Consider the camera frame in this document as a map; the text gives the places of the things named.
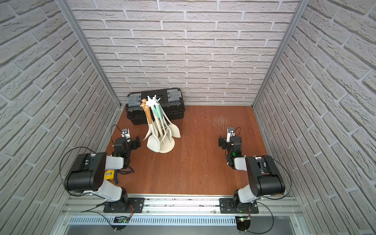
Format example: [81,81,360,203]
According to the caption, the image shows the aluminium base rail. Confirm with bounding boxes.
[59,194,303,226]

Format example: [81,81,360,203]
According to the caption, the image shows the yellow tape measure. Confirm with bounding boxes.
[104,170,115,180]

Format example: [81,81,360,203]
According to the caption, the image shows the cream spatula green handle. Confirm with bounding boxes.
[160,106,181,138]

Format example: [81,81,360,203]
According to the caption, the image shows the black plastic toolbox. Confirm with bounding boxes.
[125,88,185,125]

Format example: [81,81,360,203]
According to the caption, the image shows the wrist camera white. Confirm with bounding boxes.
[228,127,235,137]
[121,128,131,139]

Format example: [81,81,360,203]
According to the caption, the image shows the grey spatula green handle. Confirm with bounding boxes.
[155,104,172,142]

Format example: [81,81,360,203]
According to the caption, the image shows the cream utensil rack stand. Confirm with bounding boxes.
[146,95,175,153]

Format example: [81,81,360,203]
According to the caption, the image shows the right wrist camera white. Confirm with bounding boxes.
[228,127,235,137]

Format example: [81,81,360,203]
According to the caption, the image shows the blue handled pliers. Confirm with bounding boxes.
[114,166,135,185]

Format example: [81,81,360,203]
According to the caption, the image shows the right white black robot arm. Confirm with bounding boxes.
[218,136,286,214]

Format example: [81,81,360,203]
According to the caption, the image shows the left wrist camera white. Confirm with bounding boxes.
[121,128,131,139]

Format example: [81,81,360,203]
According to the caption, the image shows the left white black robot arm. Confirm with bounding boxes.
[62,137,145,214]

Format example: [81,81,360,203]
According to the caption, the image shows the cream slotted turner wooden handle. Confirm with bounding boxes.
[144,105,161,153]

